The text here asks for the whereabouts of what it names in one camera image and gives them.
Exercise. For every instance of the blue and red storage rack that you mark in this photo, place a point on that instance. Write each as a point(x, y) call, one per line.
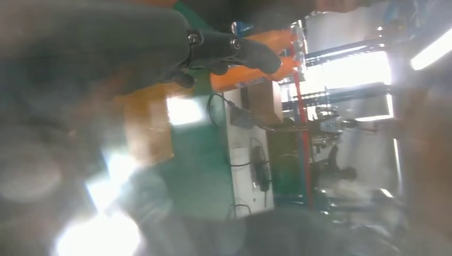
point(302, 116)

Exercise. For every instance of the white desk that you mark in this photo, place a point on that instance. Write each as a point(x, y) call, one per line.
point(243, 169)

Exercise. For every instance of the brown cardboard box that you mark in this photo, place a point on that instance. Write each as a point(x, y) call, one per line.
point(265, 102)

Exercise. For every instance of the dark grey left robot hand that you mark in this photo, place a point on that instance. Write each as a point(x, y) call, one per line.
point(106, 46)

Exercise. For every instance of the black remote controller with screen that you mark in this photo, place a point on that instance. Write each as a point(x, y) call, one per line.
point(261, 169)

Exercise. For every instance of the person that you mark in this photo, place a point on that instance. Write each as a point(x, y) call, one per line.
point(335, 169)

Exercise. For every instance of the orange detergent bottle clear cap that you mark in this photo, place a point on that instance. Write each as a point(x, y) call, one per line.
point(243, 29)
point(243, 76)
point(272, 39)

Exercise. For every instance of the ceiling light strip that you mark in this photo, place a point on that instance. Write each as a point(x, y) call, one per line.
point(430, 53)

